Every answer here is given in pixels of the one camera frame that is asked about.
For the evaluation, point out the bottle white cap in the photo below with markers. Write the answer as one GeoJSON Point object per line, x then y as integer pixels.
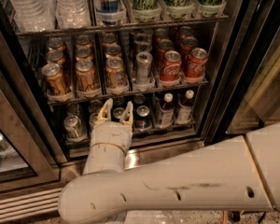
{"type": "Point", "coordinates": [184, 107]}
{"type": "Point", "coordinates": [165, 111]}

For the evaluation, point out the gold can middle left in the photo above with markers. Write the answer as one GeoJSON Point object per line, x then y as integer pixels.
{"type": "Point", "coordinates": [55, 56]}

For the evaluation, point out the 7up can front left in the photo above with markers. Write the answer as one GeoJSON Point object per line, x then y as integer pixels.
{"type": "Point", "coordinates": [73, 126]}

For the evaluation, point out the bottle white cap left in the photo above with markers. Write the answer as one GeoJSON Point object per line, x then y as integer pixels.
{"type": "Point", "coordinates": [165, 111]}

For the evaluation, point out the gold can back centre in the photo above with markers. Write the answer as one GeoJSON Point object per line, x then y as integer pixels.
{"type": "Point", "coordinates": [84, 41]}

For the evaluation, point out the coca cola can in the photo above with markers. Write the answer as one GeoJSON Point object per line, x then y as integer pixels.
{"type": "Point", "coordinates": [162, 47]}
{"type": "Point", "coordinates": [196, 63]}
{"type": "Point", "coordinates": [170, 65]}
{"type": "Point", "coordinates": [187, 44]}

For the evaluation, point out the coca cola can front right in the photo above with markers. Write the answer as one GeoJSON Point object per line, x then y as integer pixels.
{"type": "Point", "coordinates": [196, 63]}

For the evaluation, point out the gold can back left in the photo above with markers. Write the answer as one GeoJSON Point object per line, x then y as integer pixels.
{"type": "Point", "coordinates": [56, 43]}

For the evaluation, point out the gold can front left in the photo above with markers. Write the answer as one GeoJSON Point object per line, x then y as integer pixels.
{"type": "Point", "coordinates": [55, 79]}

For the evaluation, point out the glass fridge door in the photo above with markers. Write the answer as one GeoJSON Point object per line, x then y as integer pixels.
{"type": "Point", "coordinates": [252, 98]}
{"type": "Point", "coordinates": [22, 162]}

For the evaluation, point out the stainless steel fridge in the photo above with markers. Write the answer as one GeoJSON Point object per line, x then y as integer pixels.
{"type": "Point", "coordinates": [224, 31]}

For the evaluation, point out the gold can front middle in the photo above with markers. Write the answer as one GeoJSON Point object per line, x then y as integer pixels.
{"type": "Point", "coordinates": [87, 79]}

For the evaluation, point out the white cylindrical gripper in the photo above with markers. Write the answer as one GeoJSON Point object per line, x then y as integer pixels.
{"type": "Point", "coordinates": [111, 133]}

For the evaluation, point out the coca cola can middle right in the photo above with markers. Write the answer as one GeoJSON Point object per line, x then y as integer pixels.
{"type": "Point", "coordinates": [187, 44]}

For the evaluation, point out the coca cola can middle left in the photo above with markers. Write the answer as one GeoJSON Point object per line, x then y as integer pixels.
{"type": "Point", "coordinates": [162, 47]}

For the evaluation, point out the pepsi can front left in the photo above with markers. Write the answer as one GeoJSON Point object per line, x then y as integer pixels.
{"type": "Point", "coordinates": [117, 113]}

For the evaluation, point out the left glass fridge door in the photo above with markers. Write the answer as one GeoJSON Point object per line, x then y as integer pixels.
{"type": "Point", "coordinates": [22, 162]}

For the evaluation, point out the bottle white cap right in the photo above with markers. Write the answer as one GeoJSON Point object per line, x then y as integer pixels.
{"type": "Point", "coordinates": [184, 107]}

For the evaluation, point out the coca cola can front left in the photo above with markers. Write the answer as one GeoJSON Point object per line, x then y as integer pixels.
{"type": "Point", "coordinates": [170, 65]}

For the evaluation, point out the gold can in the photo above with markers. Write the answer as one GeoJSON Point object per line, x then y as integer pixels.
{"type": "Point", "coordinates": [55, 56]}
{"type": "Point", "coordinates": [113, 51]}
{"type": "Point", "coordinates": [84, 54]}
{"type": "Point", "coordinates": [115, 73]}
{"type": "Point", "coordinates": [55, 79]}
{"type": "Point", "coordinates": [56, 43]}
{"type": "Point", "coordinates": [109, 39]}
{"type": "Point", "coordinates": [84, 41]}
{"type": "Point", "coordinates": [87, 79]}

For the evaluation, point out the clear water bottle right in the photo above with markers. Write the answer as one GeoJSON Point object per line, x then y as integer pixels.
{"type": "Point", "coordinates": [73, 14]}

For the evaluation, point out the gold can middle centre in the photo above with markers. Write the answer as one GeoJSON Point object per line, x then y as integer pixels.
{"type": "Point", "coordinates": [84, 54]}

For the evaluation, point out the silver slim can front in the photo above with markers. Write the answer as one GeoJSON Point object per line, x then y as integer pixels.
{"type": "Point", "coordinates": [143, 67]}

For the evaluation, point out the gold can back right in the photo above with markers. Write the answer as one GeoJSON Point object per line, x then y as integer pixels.
{"type": "Point", "coordinates": [109, 39]}

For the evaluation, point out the right glass fridge door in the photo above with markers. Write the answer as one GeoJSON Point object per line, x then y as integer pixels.
{"type": "Point", "coordinates": [252, 98]}

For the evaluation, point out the clear water bottle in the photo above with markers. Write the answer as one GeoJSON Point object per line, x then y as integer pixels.
{"type": "Point", "coordinates": [73, 14]}
{"type": "Point", "coordinates": [34, 15]}

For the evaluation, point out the gold can middle right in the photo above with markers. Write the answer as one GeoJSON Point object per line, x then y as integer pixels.
{"type": "Point", "coordinates": [113, 51]}

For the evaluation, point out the clear water bottle left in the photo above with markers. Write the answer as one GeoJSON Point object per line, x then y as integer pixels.
{"type": "Point", "coordinates": [34, 15]}

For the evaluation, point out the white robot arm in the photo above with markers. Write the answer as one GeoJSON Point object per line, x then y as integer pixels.
{"type": "Point", "coordinates": [238, 174]}

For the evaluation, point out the gold can front right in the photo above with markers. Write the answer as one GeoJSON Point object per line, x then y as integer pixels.
{"type": "Point", "coordinates": [115, 73]}

